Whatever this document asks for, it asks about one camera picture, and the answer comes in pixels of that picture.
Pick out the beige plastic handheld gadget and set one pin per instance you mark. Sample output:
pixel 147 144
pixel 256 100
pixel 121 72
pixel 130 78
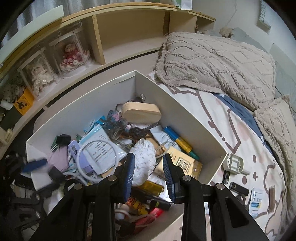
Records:
pixel 234 163

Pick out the cream plush toy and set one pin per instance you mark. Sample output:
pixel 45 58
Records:
pixel 10 90

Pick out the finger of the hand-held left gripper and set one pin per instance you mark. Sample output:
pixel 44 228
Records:
pixel 56 175
pixel 34 165

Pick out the clear display case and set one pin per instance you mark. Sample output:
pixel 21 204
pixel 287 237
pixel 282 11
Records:
pixel 27 60
pixel 81 39

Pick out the white flat box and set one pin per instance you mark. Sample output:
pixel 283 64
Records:
pixel 39 30

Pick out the printed cartoon bedsheet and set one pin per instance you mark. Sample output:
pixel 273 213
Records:
pixel 208 125

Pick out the navy blue blanket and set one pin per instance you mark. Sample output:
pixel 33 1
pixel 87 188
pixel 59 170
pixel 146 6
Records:
pixel 238 111

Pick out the small black lighter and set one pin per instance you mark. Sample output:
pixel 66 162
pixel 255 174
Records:
pixel 226 177

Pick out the white paper bag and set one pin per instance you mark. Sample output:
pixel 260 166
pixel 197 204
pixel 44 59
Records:
pixel 186 4

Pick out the red small item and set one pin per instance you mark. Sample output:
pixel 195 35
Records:
pixel 157 212

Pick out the wooden bedside shelf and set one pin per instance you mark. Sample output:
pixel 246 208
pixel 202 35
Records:
pixel 129 30

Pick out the red dress doll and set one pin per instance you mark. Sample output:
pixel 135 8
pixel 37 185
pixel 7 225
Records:
pixel 71 58

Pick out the blue yellow marker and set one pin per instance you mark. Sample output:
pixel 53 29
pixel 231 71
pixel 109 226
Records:
pixel 180 141

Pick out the light grey headboard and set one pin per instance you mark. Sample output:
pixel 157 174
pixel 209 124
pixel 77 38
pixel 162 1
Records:
pixel 281 52

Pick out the yellow cardboard box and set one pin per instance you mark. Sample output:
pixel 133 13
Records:
pixel 185 165

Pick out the black rectangular case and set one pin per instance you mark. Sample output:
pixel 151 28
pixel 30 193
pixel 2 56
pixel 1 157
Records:
pixel 238 187

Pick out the beige tufted blanket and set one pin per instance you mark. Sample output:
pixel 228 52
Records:
pixel 215 64

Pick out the gold metallic tube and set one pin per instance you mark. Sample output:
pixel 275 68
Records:
pixel 152 188

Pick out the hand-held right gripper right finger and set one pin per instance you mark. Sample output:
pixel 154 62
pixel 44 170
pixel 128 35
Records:
pixel 168 178

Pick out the white crumpled plastic bag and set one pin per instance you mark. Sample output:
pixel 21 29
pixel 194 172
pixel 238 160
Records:
pixel 144 157

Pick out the silver scissors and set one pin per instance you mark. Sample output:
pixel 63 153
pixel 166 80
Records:
pixel 120 126

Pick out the beige plush toy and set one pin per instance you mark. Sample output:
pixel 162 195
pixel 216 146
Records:
pixel 225 32

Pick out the yellow black box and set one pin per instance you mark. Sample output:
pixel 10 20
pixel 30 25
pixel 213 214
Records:
pixel 23 102

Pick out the grey pillow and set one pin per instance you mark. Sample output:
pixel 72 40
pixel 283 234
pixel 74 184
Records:
pixel 242 34

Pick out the white paper slip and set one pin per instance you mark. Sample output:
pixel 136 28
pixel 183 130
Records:
pixel 159 136

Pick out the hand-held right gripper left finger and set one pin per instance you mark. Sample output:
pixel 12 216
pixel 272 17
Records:
pixel 129 178

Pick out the beige oval glasses case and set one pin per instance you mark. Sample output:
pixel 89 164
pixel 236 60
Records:
pixel 141 112

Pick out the clear printed packet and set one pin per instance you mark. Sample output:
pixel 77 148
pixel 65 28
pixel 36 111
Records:
pixel 99 150

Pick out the white hanging wall pouch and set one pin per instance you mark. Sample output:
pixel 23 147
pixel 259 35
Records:
pixel 263 14

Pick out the grey curtain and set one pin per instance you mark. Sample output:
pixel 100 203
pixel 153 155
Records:
pixel 69 5

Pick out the cream dress doll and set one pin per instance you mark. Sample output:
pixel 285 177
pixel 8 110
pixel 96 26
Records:
pixel 39 77

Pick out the small black plug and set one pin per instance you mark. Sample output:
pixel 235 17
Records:
pixel 63 139

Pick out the black marker pen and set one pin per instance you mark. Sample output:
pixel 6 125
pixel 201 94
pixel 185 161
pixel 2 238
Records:
pixel 150 198

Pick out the orange black pack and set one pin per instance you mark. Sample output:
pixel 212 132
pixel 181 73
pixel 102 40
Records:
pixel 137 205

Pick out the purple white charger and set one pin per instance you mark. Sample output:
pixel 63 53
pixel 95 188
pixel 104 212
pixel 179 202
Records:
pixel 74 149

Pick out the clear shiny cylinder tube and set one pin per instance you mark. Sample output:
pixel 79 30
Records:
pixel 257 201

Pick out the teal edged packet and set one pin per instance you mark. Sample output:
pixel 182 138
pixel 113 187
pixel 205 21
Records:
pixel 92 126

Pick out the lavender pouch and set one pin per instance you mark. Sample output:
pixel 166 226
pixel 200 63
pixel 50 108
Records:
pixel 59 160

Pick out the white storage box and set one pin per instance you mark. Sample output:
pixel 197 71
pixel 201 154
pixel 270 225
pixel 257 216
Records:
pixel 173 104

